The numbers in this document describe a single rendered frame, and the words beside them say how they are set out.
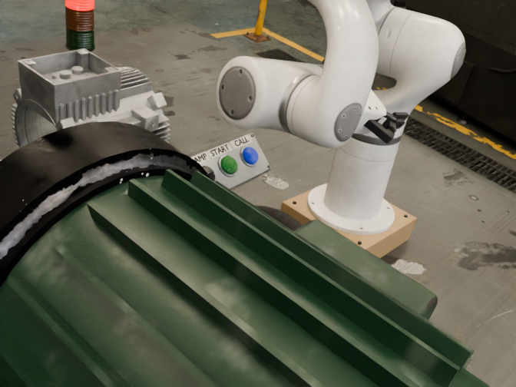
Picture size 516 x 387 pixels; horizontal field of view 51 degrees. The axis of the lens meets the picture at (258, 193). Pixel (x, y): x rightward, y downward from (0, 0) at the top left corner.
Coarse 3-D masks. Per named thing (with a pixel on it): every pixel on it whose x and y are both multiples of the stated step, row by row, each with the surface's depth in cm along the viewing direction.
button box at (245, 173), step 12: (228, 144) 86; (240, 144) 87; (252, 144) 89; (204, 156) 82; (216, 156) 84; (240, 156) 87; (264, 156) 90; (216, 168) 83; (240, 168) 86; (252, 168) 88; (264, 168) 89; (216, 180) 82; (228, 180) 84; (240, 180) 85
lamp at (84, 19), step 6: (66, 12) 115; (72, 12) 114; (78, 12) 114; (84, 12) 115; (90, 12) 116; (66, 18) 116; (72, 18) 115; (78, 18) 115; (84, 18) 115; (90, 18) 116; (66, 24) 117; (72, 24) 116; (78, 24) 116; (84, 24) 116; (90, 24) 117; (78, 30) 116; (84, 30) 117; (90, 30) 118
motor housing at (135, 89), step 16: (128, 80) 94; (144, 80) 95; (128, 96) 93; (144, 96) 95; (16, 112) 90; (32, 112) 93; (112, 112) 90; (128, 112) 92; (160, 112) 97; (16, 128) 93; (32, 128) 95; (48, 128) 97; (160, 128) 97
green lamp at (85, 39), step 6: (66, 30) 118; (72, 30) 117; (66, 36) 119; (72, 36) 117; (78, 36) 117; (84, 36) 118; (90, 36) 118; (66, 42) 120; (72, 42) 118; (78, 42) 118; (84, 42) 118; (90, 42) 119; (72, 48) 119; (78, 48) 119; (90, 48) 120
